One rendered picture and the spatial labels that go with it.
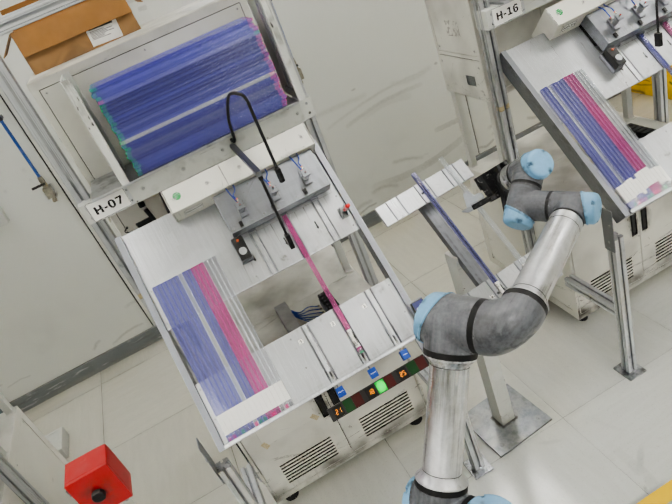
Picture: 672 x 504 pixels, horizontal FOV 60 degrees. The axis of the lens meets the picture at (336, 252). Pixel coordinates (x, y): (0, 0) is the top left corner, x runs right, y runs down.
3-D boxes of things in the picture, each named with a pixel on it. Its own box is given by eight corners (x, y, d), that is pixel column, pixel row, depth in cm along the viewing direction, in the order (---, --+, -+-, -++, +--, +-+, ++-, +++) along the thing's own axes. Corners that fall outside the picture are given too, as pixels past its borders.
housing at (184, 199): (315, 161, 196) (315, 142, 183) (181, 228, 188) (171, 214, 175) (303, 141, 198) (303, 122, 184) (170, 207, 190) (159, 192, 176)
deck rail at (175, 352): (228, 447, 171) (225, 449, 165) (222, 451, 171) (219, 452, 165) (125, 241, 185) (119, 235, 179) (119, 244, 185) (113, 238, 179)
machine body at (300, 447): (434, 421, 240) (391, 307, 208) (283, 513, 228) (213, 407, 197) (368, 340, 295) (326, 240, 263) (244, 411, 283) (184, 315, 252)
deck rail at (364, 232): (425, 333, 182) (429, 331, 176) (420, 336, 182) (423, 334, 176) (314, 147, 197) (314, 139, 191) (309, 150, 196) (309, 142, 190)
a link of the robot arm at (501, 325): (521, 339, 107) (600, 177, 132) (466, 329, 114) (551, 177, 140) (533, 379, 113) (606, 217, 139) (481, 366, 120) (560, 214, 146)
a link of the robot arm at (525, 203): (540, 222, 137) (550, 179, 139) (495, 219, 144) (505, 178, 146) (551, 234, 143) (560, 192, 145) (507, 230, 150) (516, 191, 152)
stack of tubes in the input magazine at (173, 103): (290, 104, 181) (255, 17, 167) (137, 177, 172) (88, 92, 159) (278, 97, 192) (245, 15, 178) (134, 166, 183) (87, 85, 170)
